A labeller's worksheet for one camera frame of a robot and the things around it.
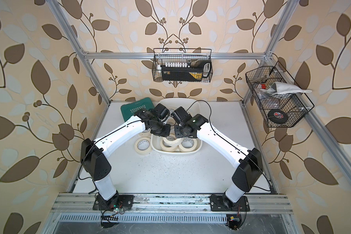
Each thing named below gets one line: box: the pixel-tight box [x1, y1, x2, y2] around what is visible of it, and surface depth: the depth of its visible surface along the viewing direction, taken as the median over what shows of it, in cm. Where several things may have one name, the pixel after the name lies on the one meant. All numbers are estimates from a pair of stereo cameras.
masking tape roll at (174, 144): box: [159, 136, 184, 153], surface depth 88 cm
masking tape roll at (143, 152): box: [134, 136, 153, 156], surface depth 93 cm
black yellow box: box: [160, 60, 213, 82], surface depth 86 cm
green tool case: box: [120, 97, 155, 122], surface depth 114 cm
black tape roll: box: [267, 109, 290, 125], surface depth 72 cm
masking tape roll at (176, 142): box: [159, 136, 184, 152], surface depth 79 cm
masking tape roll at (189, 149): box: [178, 137, 198, 153], surface depth 89 cm
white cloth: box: [259, 81, 312, 96], surface depth 63 cm
